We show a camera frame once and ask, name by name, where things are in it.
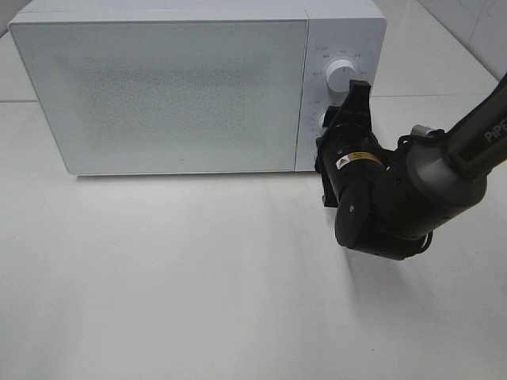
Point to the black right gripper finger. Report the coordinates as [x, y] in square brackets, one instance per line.
[330, 115]
[355, 109]

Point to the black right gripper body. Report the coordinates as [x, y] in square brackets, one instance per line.
[349, 157]

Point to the white microwave knob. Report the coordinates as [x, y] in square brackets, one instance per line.
[318, 128]
[339, 73]

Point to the white microwave door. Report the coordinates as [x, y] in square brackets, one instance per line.
[147, 98]

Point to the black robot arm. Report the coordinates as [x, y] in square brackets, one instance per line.
[389, 202]

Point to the white microwave oven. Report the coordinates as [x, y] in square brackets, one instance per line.
[335, 29]

